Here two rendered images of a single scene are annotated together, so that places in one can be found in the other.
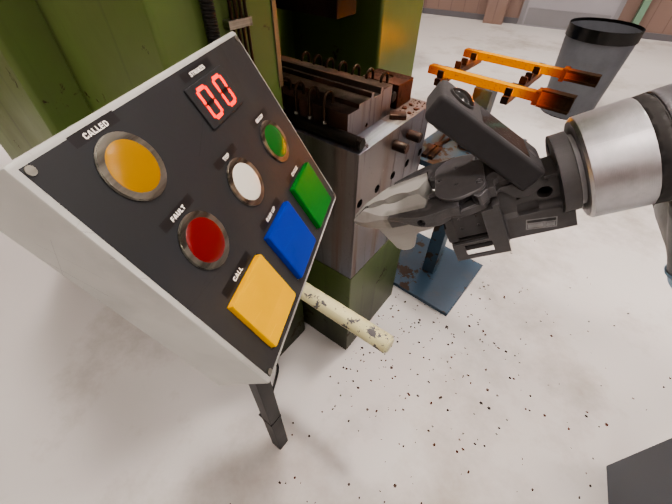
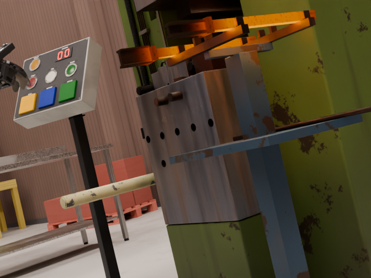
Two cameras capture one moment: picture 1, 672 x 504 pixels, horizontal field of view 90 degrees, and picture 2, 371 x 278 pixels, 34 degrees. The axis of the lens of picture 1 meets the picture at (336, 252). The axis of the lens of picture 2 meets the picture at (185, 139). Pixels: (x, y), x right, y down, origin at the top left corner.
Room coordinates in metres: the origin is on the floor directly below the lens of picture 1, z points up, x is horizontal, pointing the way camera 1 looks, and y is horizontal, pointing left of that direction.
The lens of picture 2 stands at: (1.43, -1.99, 0.72)
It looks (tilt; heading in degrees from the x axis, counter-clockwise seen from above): 0 degrees down; 107
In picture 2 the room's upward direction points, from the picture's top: 13 degrees counter-clockwise
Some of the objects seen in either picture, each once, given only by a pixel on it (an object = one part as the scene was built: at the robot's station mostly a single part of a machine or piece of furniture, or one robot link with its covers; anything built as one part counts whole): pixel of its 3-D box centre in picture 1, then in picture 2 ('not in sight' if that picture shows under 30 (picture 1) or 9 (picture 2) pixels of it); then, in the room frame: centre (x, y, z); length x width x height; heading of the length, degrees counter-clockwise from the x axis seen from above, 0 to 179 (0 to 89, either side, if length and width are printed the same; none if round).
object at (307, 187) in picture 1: (310, 195); (68, 91); (0.42, 0.04, 1.01); 0.07 x 0.05 x 0.07; 169
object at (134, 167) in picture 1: (133, 166); (35, 64); (0.24, 0.17, 1.16); 0.05 x 0.03 x 0.04; 144
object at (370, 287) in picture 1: (321, 257); (277, 268); (1.02, 0.06, 0.23); 0.56 x 0.38 x 0.47; 54
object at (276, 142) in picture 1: (275, 141); (70, 69); (0.43, 0.09, 1.09); 0.05 x 0.03 x 0.04; 144
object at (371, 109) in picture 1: (307, 90); (216, 67); (0.97, 0.09, 0.96); 0.42 x 0.20 x 0.09; 54
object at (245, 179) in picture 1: (246, 181); (51, 76); (0.33, 0.10, 1.09); 0.05 x 0.03 x 0.04; 144
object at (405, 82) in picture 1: (386, 88); (217, 62); (1.03, -0.14, 0.95); 0.12 x 0.09 x 0.07; 54
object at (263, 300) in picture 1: (262, 300); (28, 104); (0.22, 0.08, 1.01); 0.07 x 0.05 x 0.07; 169
